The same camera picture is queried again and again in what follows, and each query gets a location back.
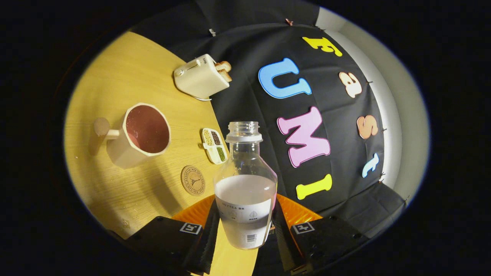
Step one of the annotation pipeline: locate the cream cup with wooden handle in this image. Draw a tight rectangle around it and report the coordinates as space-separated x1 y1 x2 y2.
89 102 171 169

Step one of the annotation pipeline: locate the round cork coaster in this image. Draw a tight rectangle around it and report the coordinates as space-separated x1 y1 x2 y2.
181 165 206 196

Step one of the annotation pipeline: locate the clear juice bottle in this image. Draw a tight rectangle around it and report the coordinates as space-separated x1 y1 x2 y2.
213 121 278 250

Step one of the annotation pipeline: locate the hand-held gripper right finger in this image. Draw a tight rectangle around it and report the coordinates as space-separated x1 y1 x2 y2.
270 194 371 274

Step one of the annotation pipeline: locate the wooden table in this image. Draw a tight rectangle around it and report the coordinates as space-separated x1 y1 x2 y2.
63 31 254 276

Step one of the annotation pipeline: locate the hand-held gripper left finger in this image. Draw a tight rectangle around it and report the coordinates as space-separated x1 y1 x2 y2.
115 195 222 276

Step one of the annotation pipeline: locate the divided dish of beans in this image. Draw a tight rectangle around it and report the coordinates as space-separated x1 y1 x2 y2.
201 128 229 165

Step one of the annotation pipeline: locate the cream toaster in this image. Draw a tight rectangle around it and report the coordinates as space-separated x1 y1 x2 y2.
173 54 231 99

